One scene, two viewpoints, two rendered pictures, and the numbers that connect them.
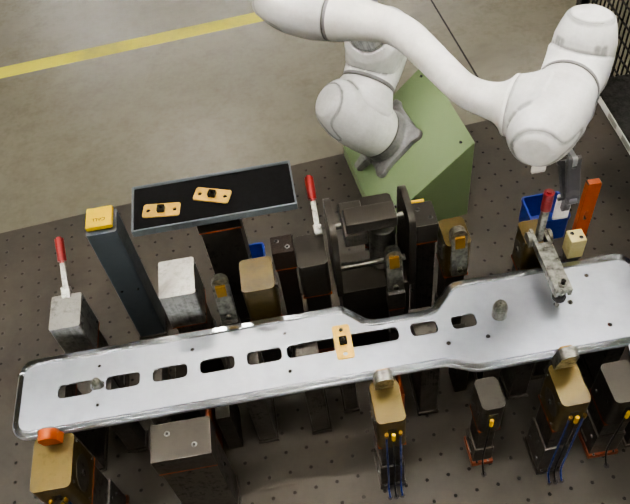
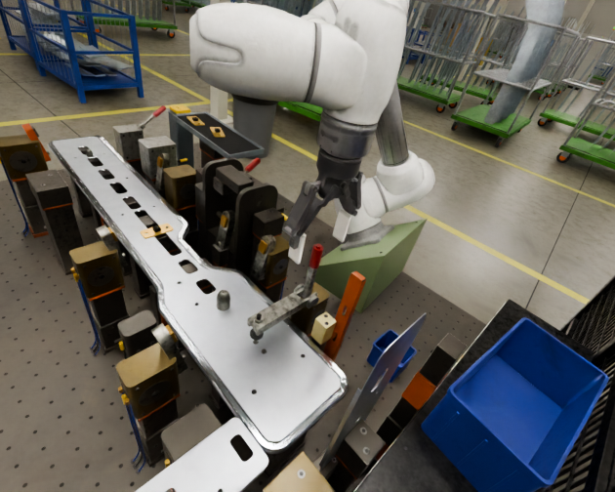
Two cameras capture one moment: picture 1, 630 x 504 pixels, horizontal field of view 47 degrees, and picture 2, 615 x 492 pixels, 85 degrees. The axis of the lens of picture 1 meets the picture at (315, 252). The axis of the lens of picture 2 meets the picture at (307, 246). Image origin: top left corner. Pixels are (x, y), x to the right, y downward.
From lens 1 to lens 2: 121 cm
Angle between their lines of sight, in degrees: 31
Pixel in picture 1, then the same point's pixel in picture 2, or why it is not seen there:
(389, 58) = (392, 179)
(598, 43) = (349, 14)
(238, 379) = (108, 196)
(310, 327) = (163, 215)
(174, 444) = (41, 178)
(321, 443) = (128, 297)
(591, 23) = not seen: outside the picture
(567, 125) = (217, 20)
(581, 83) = (287, 21)
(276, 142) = not seen: hidden behind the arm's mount
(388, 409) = (85, 253)
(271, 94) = not seen: hidden behind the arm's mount
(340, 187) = (329, 247)
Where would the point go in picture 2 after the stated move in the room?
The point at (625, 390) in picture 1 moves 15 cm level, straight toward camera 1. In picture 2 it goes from (180, 436) to (89, 429)
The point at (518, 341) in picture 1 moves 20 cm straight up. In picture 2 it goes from (199, 325) to (197, 256)
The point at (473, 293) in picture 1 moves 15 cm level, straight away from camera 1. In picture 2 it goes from (236, 285) to (292, 277)
